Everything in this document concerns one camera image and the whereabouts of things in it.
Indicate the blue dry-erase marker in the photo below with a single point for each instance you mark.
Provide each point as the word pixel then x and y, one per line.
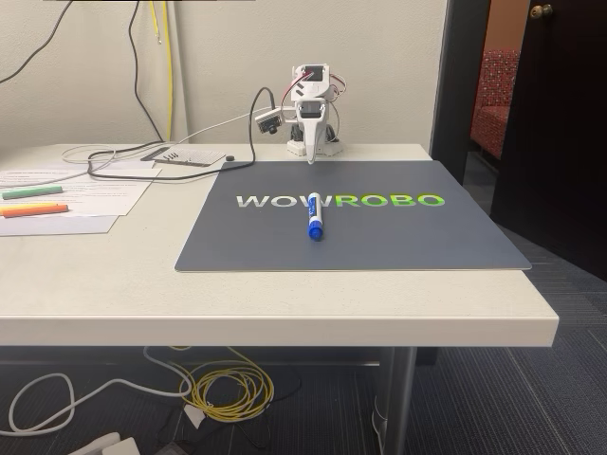
pixel 314 213

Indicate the plain white paper sheet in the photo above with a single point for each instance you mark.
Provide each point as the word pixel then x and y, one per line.
pixel 71 225

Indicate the dark grey WOWROBO mat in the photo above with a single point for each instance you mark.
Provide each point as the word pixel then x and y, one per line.
pixel 379 237

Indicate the red patterned chair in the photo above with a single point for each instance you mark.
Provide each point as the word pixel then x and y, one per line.
pixel 495 95

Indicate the dark door frame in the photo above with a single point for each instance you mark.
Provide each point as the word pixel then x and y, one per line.
pixel 455 85

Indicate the black and white camera box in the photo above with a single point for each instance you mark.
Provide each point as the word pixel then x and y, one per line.
pixel 268 121

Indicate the brass door knob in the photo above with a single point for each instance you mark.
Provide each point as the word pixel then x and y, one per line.
pixel 541 11

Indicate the white power adapter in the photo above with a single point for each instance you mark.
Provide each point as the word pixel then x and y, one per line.
pixel 111 445

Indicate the yellow marker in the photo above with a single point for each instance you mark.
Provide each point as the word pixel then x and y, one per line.
pixel 28 206

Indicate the dark wooden door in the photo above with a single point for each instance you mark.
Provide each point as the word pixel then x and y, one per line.
pixel 559 142

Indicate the orange marker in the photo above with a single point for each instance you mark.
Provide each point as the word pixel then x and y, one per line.
pixel 38 212

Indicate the green marker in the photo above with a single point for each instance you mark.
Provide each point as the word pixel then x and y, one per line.
pixel 33 192

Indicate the large printed paper sheet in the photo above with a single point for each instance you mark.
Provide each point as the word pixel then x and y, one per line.
pixel 104 189

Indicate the grey metal table leg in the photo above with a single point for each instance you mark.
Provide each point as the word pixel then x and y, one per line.
pixel 396 403

